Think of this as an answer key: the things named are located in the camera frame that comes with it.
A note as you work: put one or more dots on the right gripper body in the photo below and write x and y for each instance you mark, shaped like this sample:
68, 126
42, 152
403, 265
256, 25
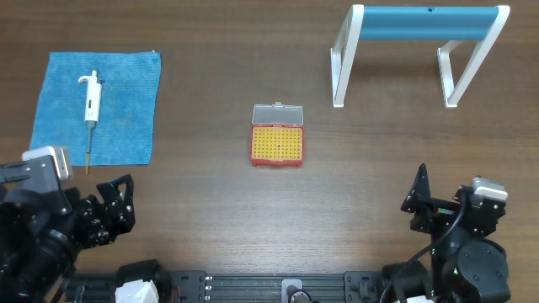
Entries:
467, 219

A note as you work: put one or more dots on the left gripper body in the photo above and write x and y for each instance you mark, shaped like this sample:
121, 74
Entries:
54, 193

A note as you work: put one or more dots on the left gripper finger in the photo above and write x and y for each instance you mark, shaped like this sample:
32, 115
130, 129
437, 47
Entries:
120, 206

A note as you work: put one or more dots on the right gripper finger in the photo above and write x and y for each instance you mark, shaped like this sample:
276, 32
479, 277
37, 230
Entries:
419, 193

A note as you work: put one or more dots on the white pipette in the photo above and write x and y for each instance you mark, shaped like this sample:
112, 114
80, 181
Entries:
92, 103

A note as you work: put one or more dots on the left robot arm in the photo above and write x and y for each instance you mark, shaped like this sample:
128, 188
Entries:
38, 252

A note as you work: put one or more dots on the blue cloth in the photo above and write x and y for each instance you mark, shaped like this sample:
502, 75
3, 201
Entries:
126, 107

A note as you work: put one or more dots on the red and yellow tip box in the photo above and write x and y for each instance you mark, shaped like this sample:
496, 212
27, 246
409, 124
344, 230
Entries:
277, 143

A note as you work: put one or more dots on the white and blue stand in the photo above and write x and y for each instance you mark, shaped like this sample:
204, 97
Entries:
421, 23

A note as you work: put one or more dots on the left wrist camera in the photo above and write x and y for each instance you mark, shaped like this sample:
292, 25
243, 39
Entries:
50, 157

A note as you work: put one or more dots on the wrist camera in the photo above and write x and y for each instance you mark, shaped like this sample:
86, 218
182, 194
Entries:
488, 189
50, 157

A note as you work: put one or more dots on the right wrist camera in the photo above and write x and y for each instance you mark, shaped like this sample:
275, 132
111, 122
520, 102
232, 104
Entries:
488, 189

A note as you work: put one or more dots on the mounting rail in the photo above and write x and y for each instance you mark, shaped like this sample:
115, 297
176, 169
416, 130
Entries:
252, 288

